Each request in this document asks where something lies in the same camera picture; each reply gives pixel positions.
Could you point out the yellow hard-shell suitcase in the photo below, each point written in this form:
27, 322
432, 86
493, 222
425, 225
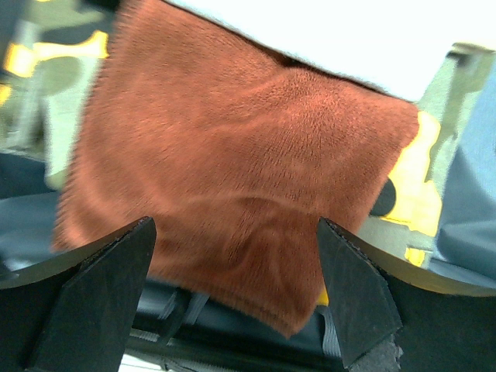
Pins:
182, 330

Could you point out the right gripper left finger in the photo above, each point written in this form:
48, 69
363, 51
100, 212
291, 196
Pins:
74, 311

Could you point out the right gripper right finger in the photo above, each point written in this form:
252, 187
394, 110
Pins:
390, 315

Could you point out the camouflage orange green garment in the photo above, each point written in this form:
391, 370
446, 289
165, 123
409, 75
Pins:
51, 51

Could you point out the grey cloth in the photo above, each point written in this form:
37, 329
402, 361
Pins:
395, 47

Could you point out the brown fleece towel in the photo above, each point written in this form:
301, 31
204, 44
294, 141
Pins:
235, 151

